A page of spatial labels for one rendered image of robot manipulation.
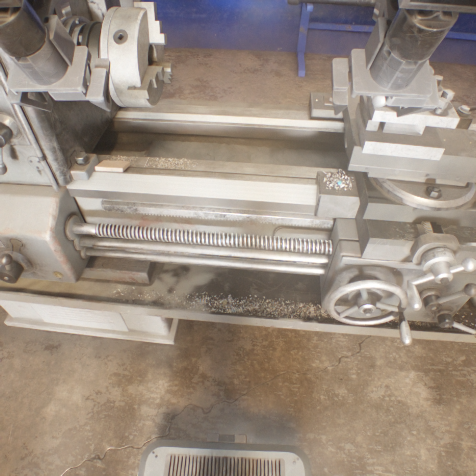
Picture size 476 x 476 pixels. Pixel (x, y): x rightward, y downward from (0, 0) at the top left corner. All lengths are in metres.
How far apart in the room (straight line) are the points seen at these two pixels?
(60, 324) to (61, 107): 1.06
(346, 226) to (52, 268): 0.87
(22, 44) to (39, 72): 0.05
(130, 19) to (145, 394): 1.31
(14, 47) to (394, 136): 0.69
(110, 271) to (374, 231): 0.89
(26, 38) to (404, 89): 0.45
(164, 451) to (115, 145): 1.06
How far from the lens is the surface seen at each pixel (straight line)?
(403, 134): 0.86
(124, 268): 1.31
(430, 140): 0.86
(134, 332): 1.67
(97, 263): 1.36
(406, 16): 0.44
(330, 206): 0.96
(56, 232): 1.09
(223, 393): 1.55
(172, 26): 4.29
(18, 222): 1.12
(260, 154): 1.30
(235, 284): 1.29
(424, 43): 0.45
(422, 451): 1.65
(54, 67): 0.53
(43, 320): 1.84
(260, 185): 0.98
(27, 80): 0.57
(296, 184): 0.98
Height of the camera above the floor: 1.48
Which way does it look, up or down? 49 degrees down
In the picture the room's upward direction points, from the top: straight up
